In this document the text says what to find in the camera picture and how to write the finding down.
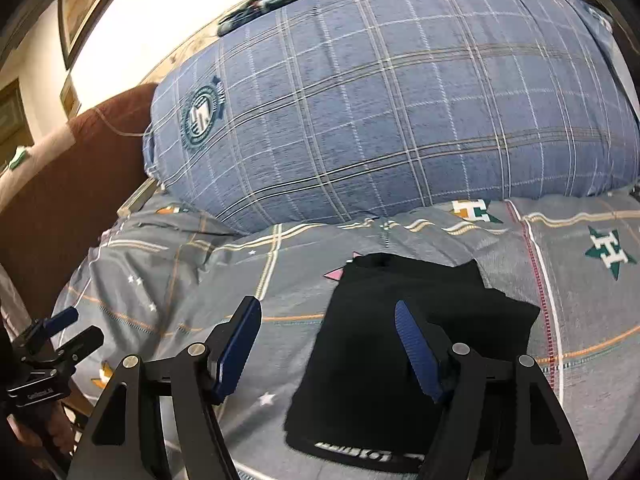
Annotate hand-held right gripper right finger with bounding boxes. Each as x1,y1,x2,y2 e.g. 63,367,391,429
394,300,588,480

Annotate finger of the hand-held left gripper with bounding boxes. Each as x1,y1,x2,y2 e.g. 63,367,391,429
29,306,80,347
52,326,105,362

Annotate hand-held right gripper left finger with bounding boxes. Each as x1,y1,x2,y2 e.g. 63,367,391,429
67,296,263,480

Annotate black pants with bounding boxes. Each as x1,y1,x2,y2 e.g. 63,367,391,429
284,252,542,473

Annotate person's left hand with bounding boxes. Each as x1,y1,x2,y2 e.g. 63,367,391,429
12,399,76,467

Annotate brown padded headboard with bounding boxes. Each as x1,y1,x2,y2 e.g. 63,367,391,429
0,82,161,321

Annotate grey printed bedsheet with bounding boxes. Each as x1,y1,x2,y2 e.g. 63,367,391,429
50,192,640,480

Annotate blue plaid pillow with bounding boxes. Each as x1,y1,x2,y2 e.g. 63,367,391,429
142,0,640,236

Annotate wooden bed rail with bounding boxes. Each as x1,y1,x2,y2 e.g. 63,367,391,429
119,177,158,217

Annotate dark wooden frame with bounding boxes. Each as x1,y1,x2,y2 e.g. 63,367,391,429
0,79,32,161

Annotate framed wall picture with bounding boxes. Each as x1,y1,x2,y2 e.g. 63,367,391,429
57,0,137,69

